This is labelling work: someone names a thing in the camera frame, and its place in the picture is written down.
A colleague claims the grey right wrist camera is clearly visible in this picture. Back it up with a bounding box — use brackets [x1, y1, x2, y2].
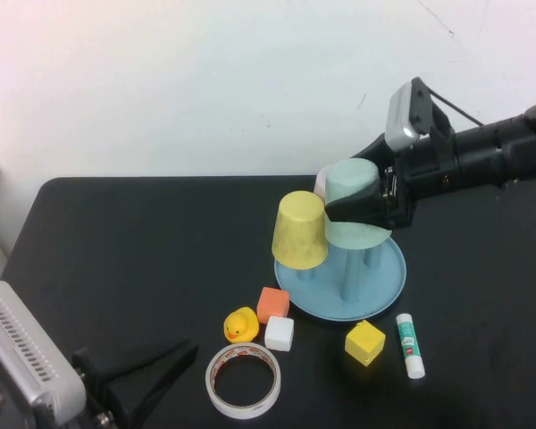
[383, 76, 456, 151]

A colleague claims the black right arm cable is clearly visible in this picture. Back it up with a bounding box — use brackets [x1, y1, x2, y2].
[428, 91, 486, 127]

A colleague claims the yellow cube block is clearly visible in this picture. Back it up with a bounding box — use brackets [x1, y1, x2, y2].
[344, 319, 387, 369]

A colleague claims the blue cup stand with posts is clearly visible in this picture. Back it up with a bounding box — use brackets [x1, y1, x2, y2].
[273, 236, 407, 322]

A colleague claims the mint green plastic cup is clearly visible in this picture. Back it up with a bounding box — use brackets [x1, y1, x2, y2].
[323, 158, 393, 249]

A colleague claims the yellow rubber duck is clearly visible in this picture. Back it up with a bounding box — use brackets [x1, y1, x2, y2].
[223, 306, 260, 344]

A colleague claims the white double-sided tape roll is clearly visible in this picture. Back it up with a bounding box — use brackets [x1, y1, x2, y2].
[205, 342, 281, 420]

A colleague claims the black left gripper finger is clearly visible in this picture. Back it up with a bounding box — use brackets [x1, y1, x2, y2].
[100, 343, 200, 429]
[72, 339, 194, 397]

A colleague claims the yellow plastic cup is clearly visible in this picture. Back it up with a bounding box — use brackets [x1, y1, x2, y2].
[271, 190, 330, 271]

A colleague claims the orange cube block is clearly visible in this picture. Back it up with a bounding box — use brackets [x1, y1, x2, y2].
[255, 286, 291, 325]

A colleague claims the white cube block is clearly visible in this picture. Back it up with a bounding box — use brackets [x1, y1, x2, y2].
[264, 315, 295, 353]

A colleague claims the green and white glue stick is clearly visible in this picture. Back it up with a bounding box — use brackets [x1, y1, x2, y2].
[395, 312, 426, 380]

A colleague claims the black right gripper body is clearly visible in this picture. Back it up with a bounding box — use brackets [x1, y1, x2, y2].
[381, 133, 456, 229]

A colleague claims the pale pink plastic cup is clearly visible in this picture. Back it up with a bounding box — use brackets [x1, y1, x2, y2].
[313, 167, 331, 200]

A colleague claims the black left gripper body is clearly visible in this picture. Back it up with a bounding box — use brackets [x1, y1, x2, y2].
[0, 339, 117, 429]

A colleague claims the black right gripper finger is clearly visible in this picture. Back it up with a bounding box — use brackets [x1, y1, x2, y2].
[348, 133, 401, 169]
[323, 181, 392, 227]

